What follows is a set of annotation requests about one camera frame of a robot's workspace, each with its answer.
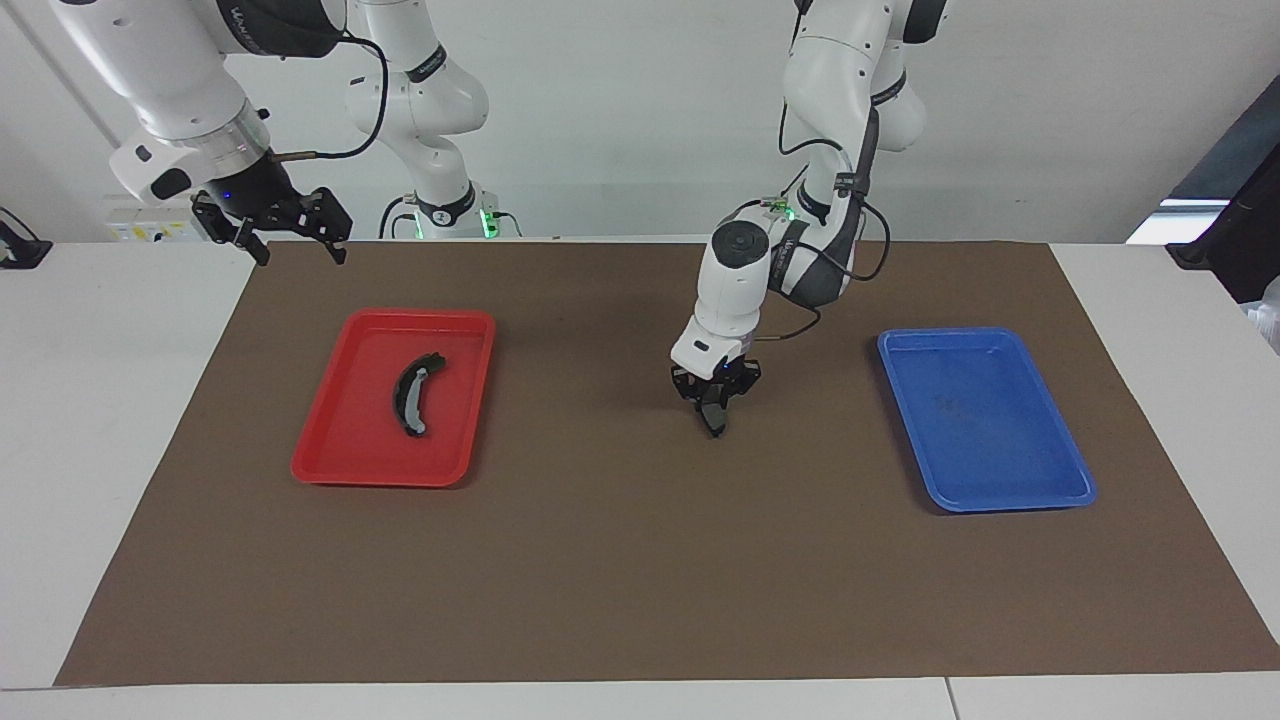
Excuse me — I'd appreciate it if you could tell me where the curved brake shoe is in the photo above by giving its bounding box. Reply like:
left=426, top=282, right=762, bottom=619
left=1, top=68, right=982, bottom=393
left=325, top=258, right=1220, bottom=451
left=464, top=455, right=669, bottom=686
left=392, top=352, right=448, bottom=439

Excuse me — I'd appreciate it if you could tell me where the brown table mat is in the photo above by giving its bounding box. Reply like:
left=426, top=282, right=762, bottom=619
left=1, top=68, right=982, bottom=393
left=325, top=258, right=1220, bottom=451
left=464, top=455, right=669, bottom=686
left=55, top=240, right=1280, bottom=687

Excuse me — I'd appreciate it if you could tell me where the red plastic tray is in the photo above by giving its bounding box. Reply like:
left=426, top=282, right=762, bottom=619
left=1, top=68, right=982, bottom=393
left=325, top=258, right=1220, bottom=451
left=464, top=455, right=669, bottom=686
left=290, top=308, right=497, bottom=489

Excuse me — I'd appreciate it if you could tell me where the small black desk device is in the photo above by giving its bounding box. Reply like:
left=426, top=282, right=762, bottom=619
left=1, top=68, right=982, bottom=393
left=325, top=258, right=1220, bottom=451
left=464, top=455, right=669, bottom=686
left=0, top=207, right=53, bottom=269

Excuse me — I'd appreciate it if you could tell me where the blue plastic tray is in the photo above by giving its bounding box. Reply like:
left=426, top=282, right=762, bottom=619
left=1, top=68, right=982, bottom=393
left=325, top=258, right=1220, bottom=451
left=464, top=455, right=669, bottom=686
left=877, top=327, right=1098, bottom=514

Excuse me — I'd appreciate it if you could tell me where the bright white board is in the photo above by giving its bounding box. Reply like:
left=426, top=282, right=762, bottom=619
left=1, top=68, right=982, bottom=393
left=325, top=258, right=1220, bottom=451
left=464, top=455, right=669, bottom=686
left=1127, top=199, right=1230, bottom=245

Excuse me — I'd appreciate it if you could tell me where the dark angled panel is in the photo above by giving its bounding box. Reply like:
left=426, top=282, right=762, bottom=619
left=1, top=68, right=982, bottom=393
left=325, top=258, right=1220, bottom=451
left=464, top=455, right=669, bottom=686
left=1165, top=78, right=1280, bottom=306

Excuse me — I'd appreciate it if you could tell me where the clear plastic bag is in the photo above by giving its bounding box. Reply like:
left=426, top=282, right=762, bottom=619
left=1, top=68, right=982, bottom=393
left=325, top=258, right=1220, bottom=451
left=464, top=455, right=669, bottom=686
left=1245, top=278, right=1280, bottom=353

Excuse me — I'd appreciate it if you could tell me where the white wall socket box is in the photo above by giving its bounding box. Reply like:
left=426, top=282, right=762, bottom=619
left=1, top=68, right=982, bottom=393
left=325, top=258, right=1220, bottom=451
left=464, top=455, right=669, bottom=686
left=105, top=195, right=206, bottom=244

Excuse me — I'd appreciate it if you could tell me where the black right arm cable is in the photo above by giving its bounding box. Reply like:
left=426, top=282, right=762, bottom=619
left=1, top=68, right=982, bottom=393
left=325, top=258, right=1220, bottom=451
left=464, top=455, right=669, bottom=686
left=270, top=30, right=391, bottom=163

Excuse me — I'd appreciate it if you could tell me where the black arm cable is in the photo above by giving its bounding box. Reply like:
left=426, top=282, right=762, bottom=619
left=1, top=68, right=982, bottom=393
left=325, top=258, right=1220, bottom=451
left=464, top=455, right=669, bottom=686
left=720, top=100, right=893, bottom=343
left=270, top=30, right=391, bottom=163

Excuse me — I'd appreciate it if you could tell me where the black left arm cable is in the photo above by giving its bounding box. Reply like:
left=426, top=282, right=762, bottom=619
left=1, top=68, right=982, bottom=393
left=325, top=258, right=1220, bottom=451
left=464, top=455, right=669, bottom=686
left=720, top=100, right=893, bottom=343

